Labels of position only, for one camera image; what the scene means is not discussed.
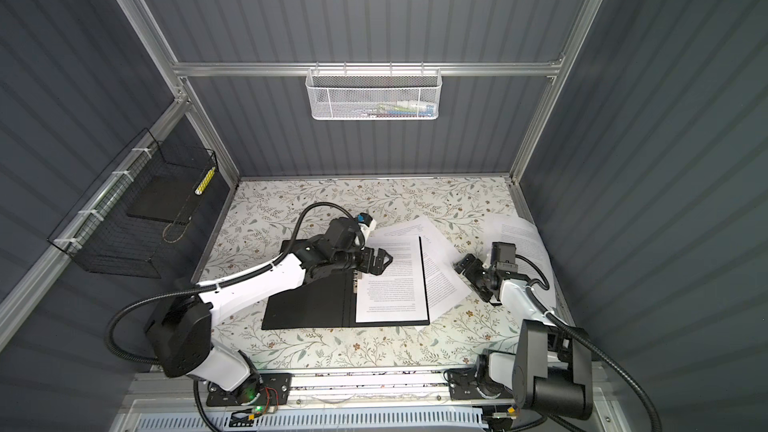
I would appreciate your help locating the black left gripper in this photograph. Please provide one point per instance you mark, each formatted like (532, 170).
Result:
(368, 266)

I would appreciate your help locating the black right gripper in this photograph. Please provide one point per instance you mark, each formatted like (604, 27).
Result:
(473, 271)

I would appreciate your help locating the orange folder black inside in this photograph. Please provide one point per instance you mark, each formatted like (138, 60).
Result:
(327, 303)

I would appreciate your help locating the white printed sheet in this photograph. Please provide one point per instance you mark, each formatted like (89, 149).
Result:
(398, 296)
(526, 237)

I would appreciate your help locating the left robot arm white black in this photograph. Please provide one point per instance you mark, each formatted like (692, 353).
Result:
(187, 334)

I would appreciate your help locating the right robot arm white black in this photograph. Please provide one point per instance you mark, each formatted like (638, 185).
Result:
(550, 372)

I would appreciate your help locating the white printed sheets centre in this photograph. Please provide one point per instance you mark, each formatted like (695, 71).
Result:
(445, 288)

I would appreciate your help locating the floral table mat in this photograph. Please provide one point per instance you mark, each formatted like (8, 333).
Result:
(263, 213)

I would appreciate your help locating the white vented panel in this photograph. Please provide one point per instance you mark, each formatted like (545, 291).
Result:
(353, 419)

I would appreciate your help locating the markers in white basket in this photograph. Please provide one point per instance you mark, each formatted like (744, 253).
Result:
(401, 109)

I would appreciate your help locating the yellow marker in basket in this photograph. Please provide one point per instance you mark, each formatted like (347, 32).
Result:
(205, 181)

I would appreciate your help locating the black pad in basket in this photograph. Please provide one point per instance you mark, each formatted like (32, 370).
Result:
(166, 199)

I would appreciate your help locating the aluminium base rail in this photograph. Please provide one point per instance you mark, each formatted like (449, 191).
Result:
(325, 387)

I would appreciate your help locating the white wire mesh basket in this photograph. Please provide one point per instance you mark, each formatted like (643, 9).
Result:
(336, 98)

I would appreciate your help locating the black wire basket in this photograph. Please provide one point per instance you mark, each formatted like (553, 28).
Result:
(142, 221)

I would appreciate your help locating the aluminium frame crossbar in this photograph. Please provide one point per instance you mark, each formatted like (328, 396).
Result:
(298, 69)

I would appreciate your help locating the aluminium frame post right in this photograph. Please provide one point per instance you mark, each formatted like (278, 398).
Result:
(576, 39)

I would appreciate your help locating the aluminium frame post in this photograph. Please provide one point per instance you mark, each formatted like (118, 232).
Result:
(576, 39)
(149, 32)

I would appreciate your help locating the aluminium frame post left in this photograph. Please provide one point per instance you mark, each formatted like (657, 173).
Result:
(149, 32)

